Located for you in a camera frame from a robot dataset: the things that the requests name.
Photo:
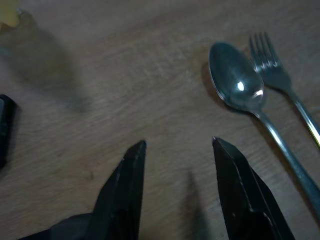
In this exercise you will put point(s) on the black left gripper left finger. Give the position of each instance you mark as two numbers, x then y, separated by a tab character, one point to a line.
120	200

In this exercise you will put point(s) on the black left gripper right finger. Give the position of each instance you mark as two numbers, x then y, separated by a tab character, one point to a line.
242	200

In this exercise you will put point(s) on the silver metal spoon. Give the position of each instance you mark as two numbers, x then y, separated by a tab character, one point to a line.
236	75

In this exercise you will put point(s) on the silver metal fork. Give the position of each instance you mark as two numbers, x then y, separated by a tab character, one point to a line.
275	72

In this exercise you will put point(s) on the black rectangular object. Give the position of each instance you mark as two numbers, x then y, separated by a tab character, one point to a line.
5	130

